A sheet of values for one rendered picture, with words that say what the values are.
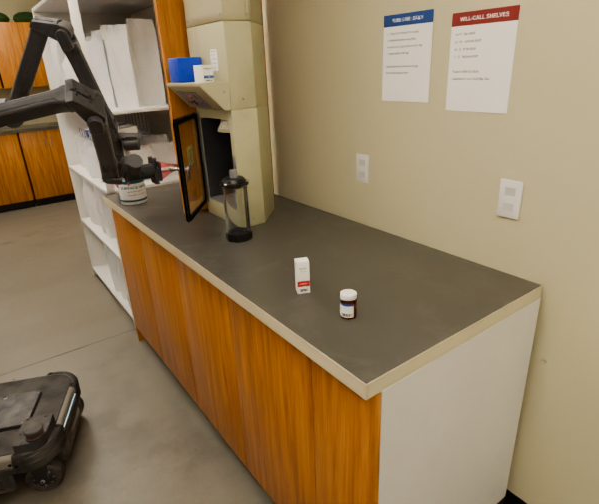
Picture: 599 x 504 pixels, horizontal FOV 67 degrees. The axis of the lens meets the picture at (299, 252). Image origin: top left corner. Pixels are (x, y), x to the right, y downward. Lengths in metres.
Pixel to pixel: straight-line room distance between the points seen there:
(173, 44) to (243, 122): 0.48
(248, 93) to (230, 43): 0.18
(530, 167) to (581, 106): 0.20
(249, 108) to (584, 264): 1.24
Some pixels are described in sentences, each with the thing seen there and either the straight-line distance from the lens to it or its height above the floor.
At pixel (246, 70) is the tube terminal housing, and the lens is 1.84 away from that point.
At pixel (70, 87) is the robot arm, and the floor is 1.52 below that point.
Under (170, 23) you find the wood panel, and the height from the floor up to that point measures 1.73.
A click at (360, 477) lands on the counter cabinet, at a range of 1.25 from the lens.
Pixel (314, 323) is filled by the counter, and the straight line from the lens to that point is 1.19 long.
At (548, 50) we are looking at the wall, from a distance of 1.43.
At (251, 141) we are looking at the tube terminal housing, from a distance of 1.86.
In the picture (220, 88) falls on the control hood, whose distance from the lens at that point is 1.78.
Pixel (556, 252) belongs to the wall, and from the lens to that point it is 1.48.
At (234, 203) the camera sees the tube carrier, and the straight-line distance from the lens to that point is 1.71.
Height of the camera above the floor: 1.56
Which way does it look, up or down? 22 degrees down
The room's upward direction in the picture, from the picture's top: 3 degrees counter-clockwise
